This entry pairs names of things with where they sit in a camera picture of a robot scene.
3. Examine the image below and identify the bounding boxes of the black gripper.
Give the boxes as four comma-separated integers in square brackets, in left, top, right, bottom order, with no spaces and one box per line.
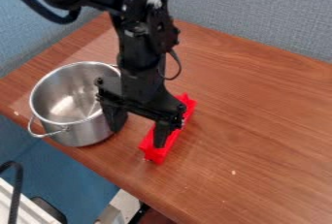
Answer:
[94,70,188,148]

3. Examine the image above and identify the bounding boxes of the red block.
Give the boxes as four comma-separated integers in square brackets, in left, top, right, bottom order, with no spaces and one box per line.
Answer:
[140,93,197,164]

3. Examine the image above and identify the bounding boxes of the stainless steel pot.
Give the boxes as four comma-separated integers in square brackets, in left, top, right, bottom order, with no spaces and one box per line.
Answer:
[27,61,121,147]

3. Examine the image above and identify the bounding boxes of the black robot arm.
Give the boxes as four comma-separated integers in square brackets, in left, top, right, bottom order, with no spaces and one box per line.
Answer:
[22,0,188,148]

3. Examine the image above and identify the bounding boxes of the dark chair part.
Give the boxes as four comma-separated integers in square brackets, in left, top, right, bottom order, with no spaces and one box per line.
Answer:
[31,197,67,224]

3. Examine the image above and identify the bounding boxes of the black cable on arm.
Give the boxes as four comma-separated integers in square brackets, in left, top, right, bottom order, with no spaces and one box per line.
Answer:
[157,48,185,82]

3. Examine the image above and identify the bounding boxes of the table leg frame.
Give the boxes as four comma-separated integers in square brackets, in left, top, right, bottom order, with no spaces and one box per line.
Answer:
[95,188,174,224]

